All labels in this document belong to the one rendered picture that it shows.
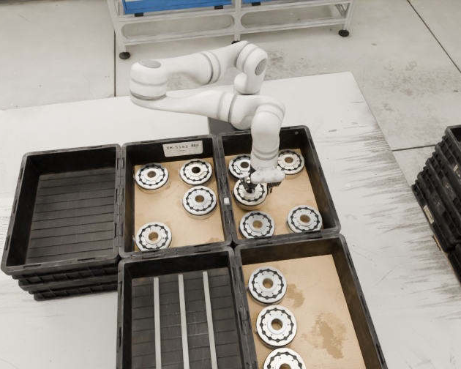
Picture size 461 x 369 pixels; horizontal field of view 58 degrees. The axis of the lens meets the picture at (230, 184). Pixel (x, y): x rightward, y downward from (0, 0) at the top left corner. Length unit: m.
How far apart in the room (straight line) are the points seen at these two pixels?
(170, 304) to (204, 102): 0.54
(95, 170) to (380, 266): 0.97
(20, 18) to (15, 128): 2.12
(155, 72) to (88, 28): 2.58
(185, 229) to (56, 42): 2.51
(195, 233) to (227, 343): 0.33
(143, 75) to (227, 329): 0.67
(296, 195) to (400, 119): 1.66
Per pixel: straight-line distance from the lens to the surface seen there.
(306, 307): 1.16
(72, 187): 1.42
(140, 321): 1.16
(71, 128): 1.78
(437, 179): 2.13
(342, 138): 1.68
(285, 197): 1.31
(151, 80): 1.04
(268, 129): 0.98
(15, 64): 3.44
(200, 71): 1.15
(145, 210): 1.30
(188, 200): 1.26
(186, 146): 1.34
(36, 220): 1.39
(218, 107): 1.01
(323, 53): 3.24
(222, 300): 1.15
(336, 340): 1.15
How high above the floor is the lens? 1.91
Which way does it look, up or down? 55 degrees down
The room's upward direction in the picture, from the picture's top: straight up
